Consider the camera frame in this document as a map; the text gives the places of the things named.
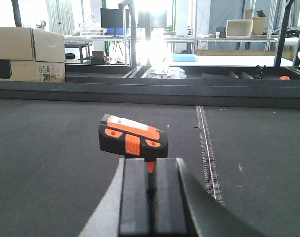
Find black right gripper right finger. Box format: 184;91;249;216
152;158;263;237

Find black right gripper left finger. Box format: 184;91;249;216
79;158;150;237

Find orange black barcode scanner gun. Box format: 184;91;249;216
98;114;169;173

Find crumpled clear plastic bag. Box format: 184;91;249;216
141;66;187;79

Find blue flat tray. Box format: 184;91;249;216
172;54;197;62

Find small orange object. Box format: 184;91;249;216
279;76;290;80

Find stacked cardboard boxes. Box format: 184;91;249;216
0;27;66;82

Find white plastic bin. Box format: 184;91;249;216
226;19;253;38

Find black computer monitor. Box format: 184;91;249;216
100;8;123;28

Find white wire basket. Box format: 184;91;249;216
79;22;107;36

